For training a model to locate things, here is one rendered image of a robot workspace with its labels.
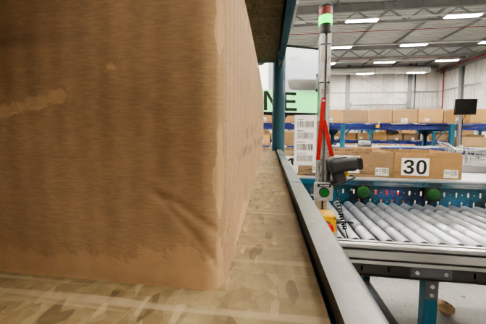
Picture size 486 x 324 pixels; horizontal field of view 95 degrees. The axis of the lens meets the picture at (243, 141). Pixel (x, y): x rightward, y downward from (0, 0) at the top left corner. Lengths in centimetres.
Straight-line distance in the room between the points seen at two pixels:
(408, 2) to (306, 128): 1542
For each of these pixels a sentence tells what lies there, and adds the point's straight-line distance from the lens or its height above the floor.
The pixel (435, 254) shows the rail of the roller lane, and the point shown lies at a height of 72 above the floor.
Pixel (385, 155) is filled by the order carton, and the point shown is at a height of 103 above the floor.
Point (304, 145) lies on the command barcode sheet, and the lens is 90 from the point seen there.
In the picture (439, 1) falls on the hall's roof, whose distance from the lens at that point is 1685.
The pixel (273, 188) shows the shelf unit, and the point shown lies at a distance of 17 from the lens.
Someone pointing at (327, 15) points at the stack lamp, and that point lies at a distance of 101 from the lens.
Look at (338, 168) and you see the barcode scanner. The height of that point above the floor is 105.
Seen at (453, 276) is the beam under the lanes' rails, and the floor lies 64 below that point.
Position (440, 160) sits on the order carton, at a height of 100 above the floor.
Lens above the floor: 118
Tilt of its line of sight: 3 degrees down
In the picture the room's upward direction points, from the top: straight up
